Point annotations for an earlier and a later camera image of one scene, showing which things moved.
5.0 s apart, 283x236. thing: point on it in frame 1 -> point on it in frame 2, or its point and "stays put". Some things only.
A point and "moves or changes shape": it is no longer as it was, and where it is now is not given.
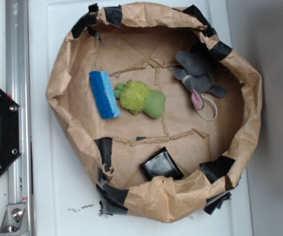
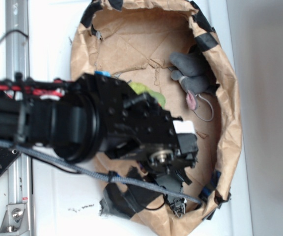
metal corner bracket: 15,220 stays put
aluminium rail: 19,172 stays put
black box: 161,163 moves or changes shape
